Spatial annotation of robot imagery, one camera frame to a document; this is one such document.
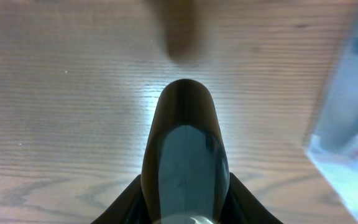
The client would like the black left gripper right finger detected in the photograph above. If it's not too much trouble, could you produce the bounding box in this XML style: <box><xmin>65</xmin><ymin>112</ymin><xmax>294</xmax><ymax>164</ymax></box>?
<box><xmin>221</xmin><ymin>173</ymin><xmax>283</xmax><ymax>224</ymax></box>

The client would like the clear plastic container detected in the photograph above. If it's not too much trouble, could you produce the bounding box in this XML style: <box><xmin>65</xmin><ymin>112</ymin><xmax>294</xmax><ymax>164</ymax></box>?
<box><xmin>307</xmin><ymin>13</ymin><xmax>358</xmax><ymax>221</ymax></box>

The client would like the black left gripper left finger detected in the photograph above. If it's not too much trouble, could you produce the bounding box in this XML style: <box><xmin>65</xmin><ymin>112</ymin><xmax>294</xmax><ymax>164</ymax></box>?
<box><xmin>91</xmin><ymin>175</ymin><xmax>151</xmax><ymax>224</ymax></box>

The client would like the dark bottle white cap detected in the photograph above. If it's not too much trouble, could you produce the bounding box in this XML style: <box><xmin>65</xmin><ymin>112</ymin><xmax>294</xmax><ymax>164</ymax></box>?
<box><xmin>141</xmin><ymin>79</ymin><xmax>229</xmax><ymax>222</ymax></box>

